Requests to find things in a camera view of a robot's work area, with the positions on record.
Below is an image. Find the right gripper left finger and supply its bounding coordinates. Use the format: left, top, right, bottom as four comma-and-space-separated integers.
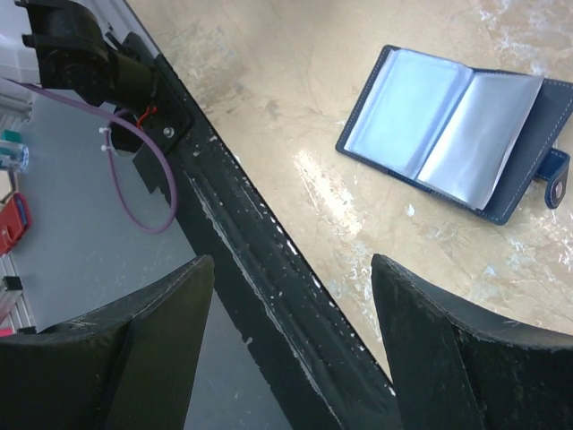
1, 255, 214, 429

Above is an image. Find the blue leather card holder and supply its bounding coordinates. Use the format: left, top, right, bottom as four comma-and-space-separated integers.
336, 45, 572, 225

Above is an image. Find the base left purple cable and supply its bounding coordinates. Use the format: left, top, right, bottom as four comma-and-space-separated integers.
0, 78, 179, 234

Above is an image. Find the red phone case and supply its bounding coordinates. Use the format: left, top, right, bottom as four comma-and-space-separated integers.
1, 193, 32, 256

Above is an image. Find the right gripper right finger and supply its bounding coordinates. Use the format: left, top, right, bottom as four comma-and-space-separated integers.
372, 254, 572, 429

